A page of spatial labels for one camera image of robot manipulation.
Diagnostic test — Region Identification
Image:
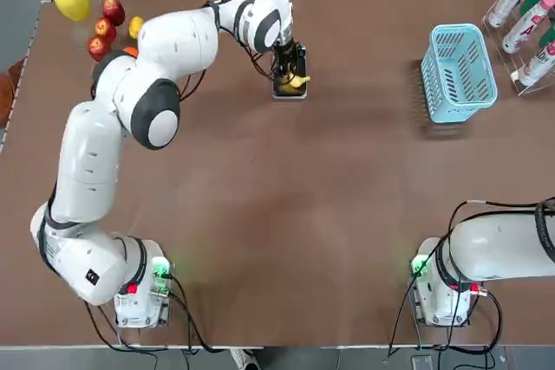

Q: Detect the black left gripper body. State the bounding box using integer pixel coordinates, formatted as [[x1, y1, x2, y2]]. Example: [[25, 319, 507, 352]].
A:
[[272, 40, 309, 79]]

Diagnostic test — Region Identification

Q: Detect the yellow banana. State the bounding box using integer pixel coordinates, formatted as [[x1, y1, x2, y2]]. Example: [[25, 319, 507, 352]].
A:
[[277, 74, 312, 94]]

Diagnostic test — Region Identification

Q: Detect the small digital kitchen scale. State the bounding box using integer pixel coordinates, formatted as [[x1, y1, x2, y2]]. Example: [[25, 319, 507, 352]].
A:
[[271, 42, 310, 101]]

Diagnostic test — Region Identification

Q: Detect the light blue plastic basket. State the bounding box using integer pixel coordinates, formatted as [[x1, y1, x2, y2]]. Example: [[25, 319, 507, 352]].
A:
[[419, 23, 499, 125]]

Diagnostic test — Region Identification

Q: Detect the yellow lemon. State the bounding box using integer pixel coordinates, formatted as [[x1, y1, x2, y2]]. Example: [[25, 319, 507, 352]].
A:
[[128, 16, 146, 40]]

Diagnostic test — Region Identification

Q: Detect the clear acrylic tray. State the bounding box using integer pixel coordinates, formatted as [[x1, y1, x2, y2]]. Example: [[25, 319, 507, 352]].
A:
[[88, 0, 131, 66], [69, 0, 105, 51]]

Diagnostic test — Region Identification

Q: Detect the red apple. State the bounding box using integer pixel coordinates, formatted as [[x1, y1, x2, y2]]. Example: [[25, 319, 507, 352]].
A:
[[87, 35, 111, 62], [94, 16, 117, 42], [102, 0, 127, 27]]

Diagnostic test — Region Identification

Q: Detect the white bottle pink label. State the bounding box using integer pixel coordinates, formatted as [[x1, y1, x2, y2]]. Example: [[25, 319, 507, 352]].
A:
[[501, 0, 555, 54], [510, 40, 555, 88]]

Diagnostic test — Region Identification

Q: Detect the red-brown object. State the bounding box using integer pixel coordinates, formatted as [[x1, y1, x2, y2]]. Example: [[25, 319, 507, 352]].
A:
[[0, 57, 27, 128]]

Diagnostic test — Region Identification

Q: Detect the white shoe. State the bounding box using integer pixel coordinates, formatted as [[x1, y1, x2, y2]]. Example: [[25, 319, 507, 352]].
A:
[[231, 347, 258, 370]]

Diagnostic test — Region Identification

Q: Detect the black cable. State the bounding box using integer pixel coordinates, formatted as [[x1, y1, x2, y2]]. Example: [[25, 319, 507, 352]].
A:
[[388, 199, 555, 356], [166, 272, 226, 353], [474, 290, 504, 352]]

